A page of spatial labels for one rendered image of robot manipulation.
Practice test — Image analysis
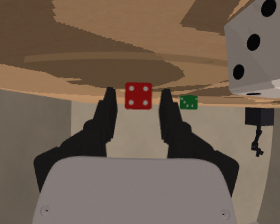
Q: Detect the dark green die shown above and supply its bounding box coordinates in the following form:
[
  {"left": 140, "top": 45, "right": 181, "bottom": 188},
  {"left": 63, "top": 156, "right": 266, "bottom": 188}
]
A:
[{"left": 180, "top": 95, "right": 198, "bottom": 109}]

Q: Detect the red die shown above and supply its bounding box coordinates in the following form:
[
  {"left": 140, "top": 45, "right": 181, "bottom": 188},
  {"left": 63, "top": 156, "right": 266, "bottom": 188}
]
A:
[{"left": 125, "top": 82, "right": 152, "bottom": 110}]

